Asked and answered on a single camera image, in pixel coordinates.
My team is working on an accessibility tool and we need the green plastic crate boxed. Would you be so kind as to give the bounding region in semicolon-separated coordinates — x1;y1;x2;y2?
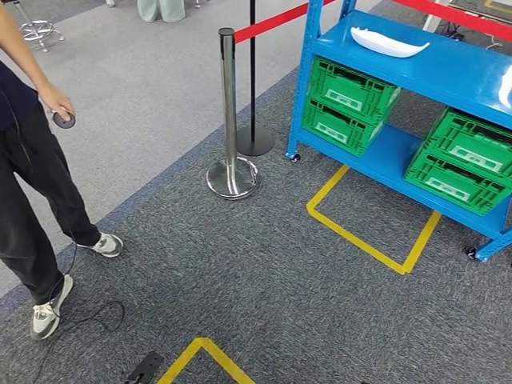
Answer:
301;55;402;158
403;106;512;218

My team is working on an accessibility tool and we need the blue metal shelf rack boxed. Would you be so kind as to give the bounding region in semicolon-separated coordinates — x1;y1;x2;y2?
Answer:
285;0;512;265

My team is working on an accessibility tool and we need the thin black cable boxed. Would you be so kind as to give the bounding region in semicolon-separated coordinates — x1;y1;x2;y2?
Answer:
32;241;125;384

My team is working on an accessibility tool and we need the office chair base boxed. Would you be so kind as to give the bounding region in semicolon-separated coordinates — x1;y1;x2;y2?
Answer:
14;0;66;53

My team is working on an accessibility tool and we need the red barrier belt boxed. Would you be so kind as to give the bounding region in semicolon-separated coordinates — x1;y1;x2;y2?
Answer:
233;0;337;45
393;0;512;43

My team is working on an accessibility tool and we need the black round handheld controller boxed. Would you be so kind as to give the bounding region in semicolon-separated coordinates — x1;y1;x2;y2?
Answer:
53;110;77;130

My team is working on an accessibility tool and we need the person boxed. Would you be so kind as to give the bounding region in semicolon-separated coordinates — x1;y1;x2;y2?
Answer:
0;0;125;342
137;0;187;24

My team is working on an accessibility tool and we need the white curved plastic part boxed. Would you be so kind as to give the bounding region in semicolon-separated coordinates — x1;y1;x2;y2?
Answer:
350;26;430;59
498;64;512;110

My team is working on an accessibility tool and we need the black barrier post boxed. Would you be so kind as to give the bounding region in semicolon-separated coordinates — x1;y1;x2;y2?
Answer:
236;0;276;158

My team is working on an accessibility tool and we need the black robot foot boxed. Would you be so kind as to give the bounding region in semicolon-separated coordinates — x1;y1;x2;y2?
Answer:
124;350;165;384

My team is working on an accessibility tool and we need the chrome barrier post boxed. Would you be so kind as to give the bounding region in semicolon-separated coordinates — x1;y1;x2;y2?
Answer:
206;27;260;202

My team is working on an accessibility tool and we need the person's hand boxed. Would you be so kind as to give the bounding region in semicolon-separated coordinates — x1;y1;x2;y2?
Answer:
38;82;76;123

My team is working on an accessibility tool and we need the yellow floor tape outline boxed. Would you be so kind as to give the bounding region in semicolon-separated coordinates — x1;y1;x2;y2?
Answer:
156;337;257;384
306;164;442;277

